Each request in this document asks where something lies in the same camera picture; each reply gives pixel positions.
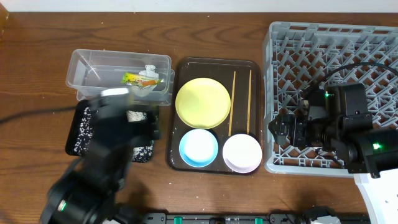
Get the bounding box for green yellow snack wrapper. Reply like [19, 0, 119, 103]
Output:
[121, 72, 163, 88]

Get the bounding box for pink bowl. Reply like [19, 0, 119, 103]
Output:
[222, 134, 262, 174]

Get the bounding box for white tissue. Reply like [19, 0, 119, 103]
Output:
[139, 65, 159, 78]

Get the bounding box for blue bowl with rice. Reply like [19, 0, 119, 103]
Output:
[178, 129, 219, 168]

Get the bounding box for yellow plate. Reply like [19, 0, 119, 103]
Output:
[175, 78, 231, 129]

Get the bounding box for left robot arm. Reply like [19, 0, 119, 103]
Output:
[39, 105, 159, 223]

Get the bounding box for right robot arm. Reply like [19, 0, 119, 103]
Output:
[268, 113, 397, 223]

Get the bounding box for grey dishwasher rack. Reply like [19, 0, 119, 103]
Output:
[262, 21, 398, 180]

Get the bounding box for black plastic tray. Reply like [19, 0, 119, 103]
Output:
[65, 99, 160, 164]

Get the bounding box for pile of white rice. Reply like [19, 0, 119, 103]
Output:
[72, 107, 154, 162]

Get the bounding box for clear plastic bin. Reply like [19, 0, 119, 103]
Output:
[66, 49, 175, 106]

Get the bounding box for dark brown serving tray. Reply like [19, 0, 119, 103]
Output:
[166, 57, 262, 175]

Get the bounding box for left black cable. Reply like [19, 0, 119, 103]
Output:
[0, 106, 78, 125]

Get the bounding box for black cable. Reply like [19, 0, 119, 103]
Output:
[303, 62, 398, 97]
[0, 106, 78, 125]

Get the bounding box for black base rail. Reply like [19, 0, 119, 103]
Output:
[136, 207, 371, 224]

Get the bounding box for right black cable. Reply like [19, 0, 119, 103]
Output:
[303, 62, 398, 97]

